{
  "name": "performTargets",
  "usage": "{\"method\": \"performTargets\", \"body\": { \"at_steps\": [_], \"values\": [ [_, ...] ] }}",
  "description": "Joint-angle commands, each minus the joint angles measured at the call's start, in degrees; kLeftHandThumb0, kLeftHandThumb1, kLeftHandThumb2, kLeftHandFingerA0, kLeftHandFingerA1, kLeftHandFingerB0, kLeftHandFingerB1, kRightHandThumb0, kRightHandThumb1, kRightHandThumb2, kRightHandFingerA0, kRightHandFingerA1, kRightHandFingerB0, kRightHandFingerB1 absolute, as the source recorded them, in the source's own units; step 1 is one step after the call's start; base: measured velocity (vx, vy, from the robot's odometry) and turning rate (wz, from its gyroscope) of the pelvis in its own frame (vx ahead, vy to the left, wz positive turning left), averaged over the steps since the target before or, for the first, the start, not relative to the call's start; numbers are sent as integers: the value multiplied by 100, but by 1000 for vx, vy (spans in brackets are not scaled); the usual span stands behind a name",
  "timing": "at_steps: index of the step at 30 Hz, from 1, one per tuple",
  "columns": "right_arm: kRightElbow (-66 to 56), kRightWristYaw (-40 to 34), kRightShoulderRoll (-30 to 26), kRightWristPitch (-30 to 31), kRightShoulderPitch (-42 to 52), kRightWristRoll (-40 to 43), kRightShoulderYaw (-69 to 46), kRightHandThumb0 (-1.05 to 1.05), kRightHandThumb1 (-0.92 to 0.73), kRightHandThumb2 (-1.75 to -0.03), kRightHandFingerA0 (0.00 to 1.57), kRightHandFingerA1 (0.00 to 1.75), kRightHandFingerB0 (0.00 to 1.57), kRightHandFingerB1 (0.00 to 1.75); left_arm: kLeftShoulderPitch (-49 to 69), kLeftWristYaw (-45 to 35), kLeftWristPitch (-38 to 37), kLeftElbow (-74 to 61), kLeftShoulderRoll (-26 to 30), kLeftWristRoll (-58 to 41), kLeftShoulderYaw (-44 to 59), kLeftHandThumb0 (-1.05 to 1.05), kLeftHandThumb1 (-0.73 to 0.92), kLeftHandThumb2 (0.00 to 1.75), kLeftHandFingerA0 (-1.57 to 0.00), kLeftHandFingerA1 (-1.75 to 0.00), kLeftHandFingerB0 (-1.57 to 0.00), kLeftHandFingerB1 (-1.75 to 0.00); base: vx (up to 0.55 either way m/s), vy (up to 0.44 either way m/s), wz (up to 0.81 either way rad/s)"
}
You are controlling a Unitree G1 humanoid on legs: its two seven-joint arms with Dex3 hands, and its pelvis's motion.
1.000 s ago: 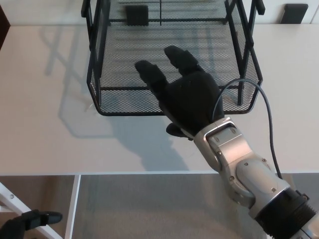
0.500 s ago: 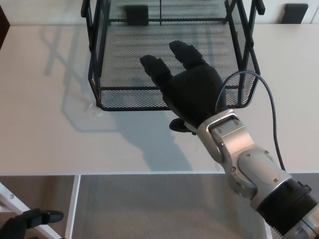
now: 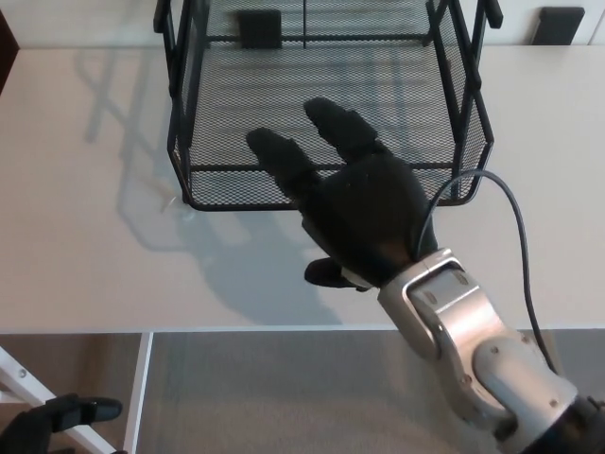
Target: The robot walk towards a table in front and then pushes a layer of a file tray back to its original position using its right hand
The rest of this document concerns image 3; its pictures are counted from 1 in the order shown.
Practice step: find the white metal-frame table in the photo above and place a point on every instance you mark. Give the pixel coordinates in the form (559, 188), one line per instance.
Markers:
(71, 213)

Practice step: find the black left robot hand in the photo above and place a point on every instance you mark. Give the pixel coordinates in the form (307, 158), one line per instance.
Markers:
(28, 430)

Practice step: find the white low cabinet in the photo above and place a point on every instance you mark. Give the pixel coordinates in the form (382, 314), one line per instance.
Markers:
(94, 23)

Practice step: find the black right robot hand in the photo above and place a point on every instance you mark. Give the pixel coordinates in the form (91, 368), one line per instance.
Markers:
(368, 208)

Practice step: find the black file tray frame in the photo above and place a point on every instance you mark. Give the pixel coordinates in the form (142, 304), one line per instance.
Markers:
(178, 71)

